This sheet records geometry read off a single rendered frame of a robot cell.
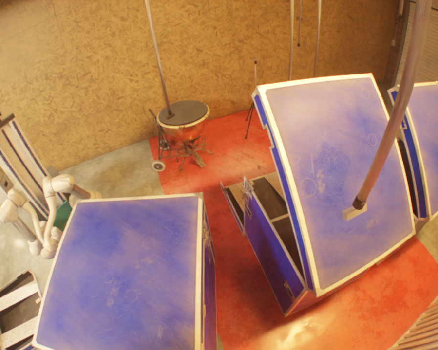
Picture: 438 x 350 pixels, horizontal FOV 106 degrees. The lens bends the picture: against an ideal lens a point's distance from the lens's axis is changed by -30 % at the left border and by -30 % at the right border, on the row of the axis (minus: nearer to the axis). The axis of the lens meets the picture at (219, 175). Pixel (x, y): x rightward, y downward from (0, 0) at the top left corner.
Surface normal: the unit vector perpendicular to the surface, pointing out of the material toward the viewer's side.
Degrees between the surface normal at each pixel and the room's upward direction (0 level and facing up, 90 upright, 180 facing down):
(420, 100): 44
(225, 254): 0
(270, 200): 1
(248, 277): 0
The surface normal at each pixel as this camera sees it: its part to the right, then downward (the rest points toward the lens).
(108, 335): -0.08, -0.71
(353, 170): 0.15, -0.10
